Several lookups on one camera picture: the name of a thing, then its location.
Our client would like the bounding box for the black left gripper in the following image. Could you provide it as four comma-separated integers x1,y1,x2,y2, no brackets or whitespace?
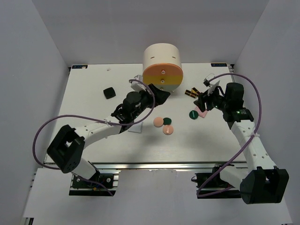
131,83,169,119

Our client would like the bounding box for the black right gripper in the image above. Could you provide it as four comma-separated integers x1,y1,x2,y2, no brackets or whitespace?
193,84,229,113

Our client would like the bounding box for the pink square compact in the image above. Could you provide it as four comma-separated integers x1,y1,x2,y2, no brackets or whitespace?
195,106,207,118

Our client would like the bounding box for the green round compact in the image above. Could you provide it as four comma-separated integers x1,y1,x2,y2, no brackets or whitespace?
189,110,199,120

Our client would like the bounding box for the orange top drawer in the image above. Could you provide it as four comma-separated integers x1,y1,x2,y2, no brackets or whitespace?
143,63,183,75

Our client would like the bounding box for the white square compact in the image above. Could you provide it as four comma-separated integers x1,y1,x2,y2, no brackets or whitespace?
127,122,143,134

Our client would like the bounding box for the black square compact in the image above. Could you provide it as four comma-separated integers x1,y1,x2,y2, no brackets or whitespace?
103,87,116,99

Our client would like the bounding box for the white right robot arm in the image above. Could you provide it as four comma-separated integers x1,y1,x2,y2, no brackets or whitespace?
194,82,289,204

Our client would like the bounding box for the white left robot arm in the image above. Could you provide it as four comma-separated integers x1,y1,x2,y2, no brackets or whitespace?
47,84,170,188

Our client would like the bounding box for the black gold lipstick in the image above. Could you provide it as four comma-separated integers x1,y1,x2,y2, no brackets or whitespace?
191,87,200,95
185,90,198,98

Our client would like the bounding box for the grey bottom drawer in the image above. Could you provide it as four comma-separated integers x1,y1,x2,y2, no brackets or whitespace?
158,84,179,93

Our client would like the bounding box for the yellow middle drawer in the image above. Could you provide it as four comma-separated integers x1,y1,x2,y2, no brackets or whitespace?
143,74,183,85

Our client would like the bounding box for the peach powder puff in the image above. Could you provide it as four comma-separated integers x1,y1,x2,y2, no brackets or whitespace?
153,117,164,128

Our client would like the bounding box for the dark green powder puff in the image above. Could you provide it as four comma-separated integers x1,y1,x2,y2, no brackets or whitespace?
163,117,172,126

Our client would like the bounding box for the cream round drawer organizer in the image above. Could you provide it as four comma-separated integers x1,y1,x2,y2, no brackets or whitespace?
142,43,183,92

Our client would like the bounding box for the peach puff with ribbon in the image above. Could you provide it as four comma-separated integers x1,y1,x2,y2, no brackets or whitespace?
163,125,174,135

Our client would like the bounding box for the left blue table label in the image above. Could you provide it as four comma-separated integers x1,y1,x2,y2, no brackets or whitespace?
71,65,88,69

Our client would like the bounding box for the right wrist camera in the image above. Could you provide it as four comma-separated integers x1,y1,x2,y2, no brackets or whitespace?
203,73,220,95

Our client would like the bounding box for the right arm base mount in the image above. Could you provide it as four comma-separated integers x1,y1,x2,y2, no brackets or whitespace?
191,164,241,199

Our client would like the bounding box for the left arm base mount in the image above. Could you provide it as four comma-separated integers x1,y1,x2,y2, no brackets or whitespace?
69,165,119,196

